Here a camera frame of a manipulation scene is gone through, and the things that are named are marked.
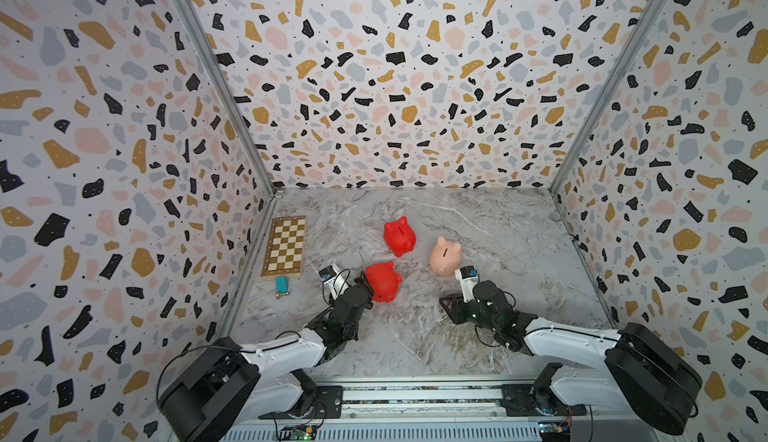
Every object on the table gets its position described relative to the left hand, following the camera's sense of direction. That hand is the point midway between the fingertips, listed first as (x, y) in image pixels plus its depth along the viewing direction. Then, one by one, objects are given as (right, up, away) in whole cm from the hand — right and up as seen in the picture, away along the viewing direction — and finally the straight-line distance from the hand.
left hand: (362, 276), depth 86 cm
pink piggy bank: (+24, +5, +6) cm, 25 cm away
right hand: (+23, -7, -1) cm, 24 cm away
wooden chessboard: (-28, +5, +14) cm, 31 cm away
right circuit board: (+48, -34, -15) cm, 61 cm away
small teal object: (-27, -5, +8) cm, 28 cm away
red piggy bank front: (+6, -2, +2) cm, 7 cm away
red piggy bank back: (+10, +11, +12) cm, 19 cm away
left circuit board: (-13, -34, -16) cm, 39 cm away
